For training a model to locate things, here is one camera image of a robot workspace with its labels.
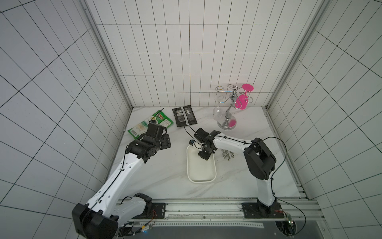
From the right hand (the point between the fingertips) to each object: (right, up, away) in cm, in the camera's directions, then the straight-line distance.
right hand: (199, 155), depth 93 cm
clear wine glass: (+13, +26, +5) cm, 30 cm away
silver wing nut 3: (+18, -2, -3) cm, 19 cm away
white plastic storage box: (0, -7, -7) cm, 10 cm away
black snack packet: (-11, +25, +19) cm, 33 cm away
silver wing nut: (+16, 0, 0) cm, 16 cm away
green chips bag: (-31, +24, +21) cm, 45 cm away
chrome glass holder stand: (+23, +20, +19) cm, 36 cm away
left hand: (-22, +10, -15) cm, 29 cm away
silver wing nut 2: (+18, 0, -3) cm, 18 cm away
